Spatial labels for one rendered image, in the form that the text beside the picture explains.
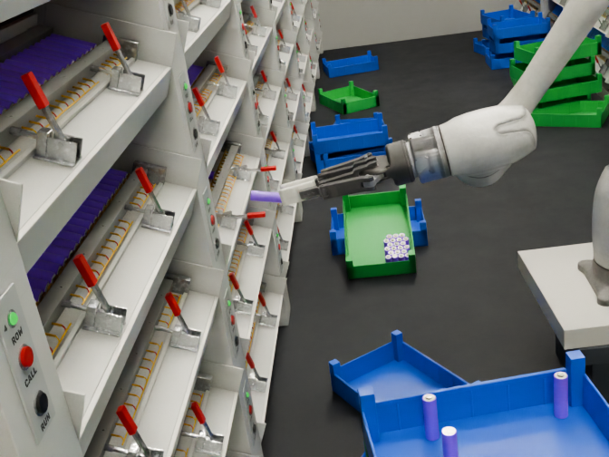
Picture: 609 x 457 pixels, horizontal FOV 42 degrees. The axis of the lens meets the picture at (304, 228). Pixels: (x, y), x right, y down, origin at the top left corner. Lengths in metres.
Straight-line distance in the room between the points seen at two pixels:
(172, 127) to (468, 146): 0.48
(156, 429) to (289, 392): 0.90
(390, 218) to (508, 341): 0.67
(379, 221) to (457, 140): 1.18
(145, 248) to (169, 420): 0.22
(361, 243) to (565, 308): 0.92
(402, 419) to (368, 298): 1.17
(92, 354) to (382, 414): 0.42
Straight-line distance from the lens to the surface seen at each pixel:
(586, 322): 1.64
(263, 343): 1.91
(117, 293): 0.95
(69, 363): 0.84
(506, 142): 1.36
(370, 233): 2.47
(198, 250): 1.31
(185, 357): 1.18
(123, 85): 1.06
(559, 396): 1.11
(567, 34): 1.49
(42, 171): 0.79
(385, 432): 1.11
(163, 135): 1.24
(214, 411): 1.39
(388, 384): 1.89
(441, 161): 1.36
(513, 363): 1.95
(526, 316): 2.13
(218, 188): 1.69
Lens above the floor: 1.10
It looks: 24 degrees down
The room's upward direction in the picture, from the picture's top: 9 degrees counter-clockwise
